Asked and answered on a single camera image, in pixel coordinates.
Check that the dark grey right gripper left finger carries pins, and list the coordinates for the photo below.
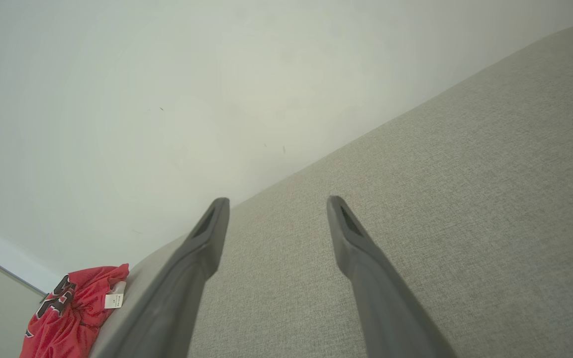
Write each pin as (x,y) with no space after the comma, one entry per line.
(177,298)

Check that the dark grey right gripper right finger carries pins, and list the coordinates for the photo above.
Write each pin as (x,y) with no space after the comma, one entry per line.
(386,308)

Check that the red jersey with number 23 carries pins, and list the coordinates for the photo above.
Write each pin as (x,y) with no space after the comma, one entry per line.
(67,328)

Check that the grey fabric sofa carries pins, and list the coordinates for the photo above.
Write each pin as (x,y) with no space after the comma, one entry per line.
(465,199)

